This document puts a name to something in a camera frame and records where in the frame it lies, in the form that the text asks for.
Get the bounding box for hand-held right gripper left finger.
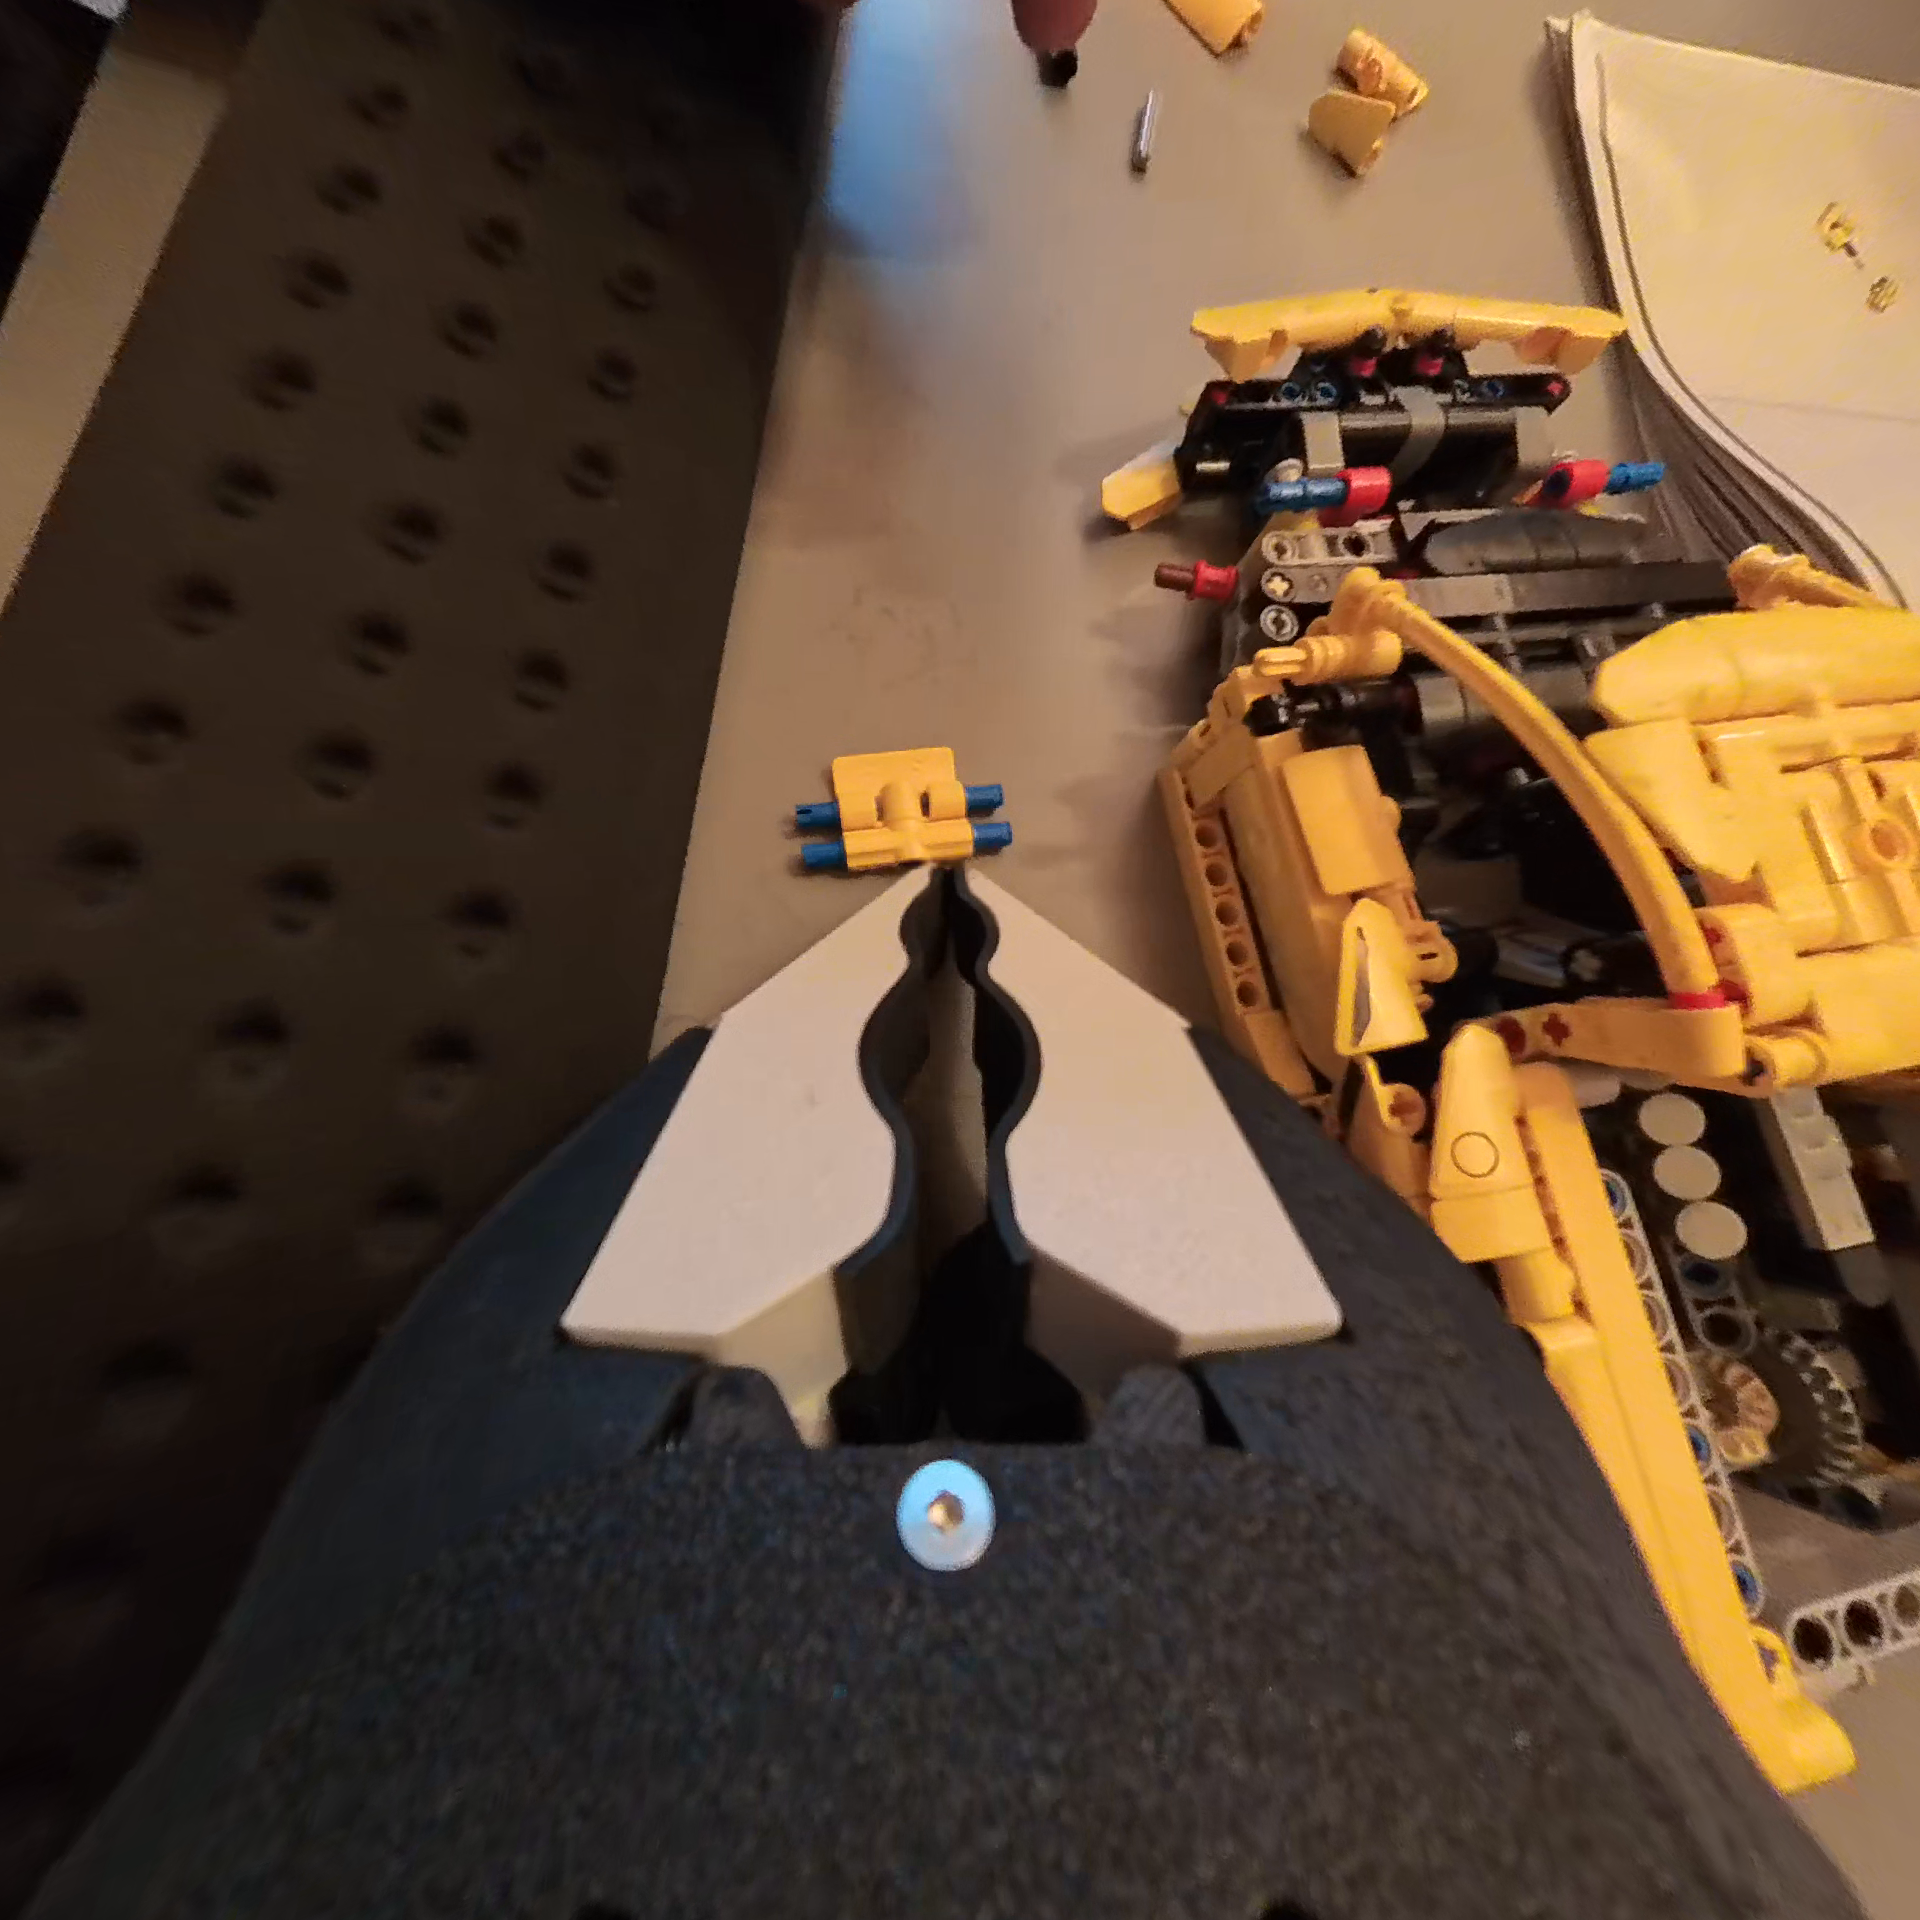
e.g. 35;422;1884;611
560;867;951;1449

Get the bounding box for grey desk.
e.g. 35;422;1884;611
646;0;1920;1920

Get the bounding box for yellow brick with blue pins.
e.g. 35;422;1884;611
796;744;1015;875

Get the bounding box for dark red pen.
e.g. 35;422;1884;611
1009;0;1120;89

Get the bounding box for dark perforated panel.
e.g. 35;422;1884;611
0;0;849;1920

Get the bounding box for yellow toy brick car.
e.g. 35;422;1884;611
1102;285;1920;1793

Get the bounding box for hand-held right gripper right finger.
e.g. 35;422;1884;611
942;867;1344;1449

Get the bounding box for white instruction booklet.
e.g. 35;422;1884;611
1546;12;1920;600

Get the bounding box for loose yellow brick panels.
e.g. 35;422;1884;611
1162;0;1432;177

